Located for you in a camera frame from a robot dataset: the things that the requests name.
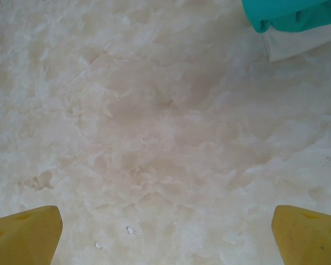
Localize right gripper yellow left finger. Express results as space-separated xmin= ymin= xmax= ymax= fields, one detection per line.
xmin=0 ymin=205 xmax=63 ymax=265

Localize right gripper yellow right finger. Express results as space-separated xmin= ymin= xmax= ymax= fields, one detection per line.
xmin=273 ymin=204 xmax=331 ymax=265

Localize folded teal and white shirts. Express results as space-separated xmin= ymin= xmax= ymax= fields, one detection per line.
xmin=261 ymin=24 xmax=331 ymax=63

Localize teal folded t-shirt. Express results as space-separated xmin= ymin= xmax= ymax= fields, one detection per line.
xmin=242 ymin=0 xmax=331 ymax=34

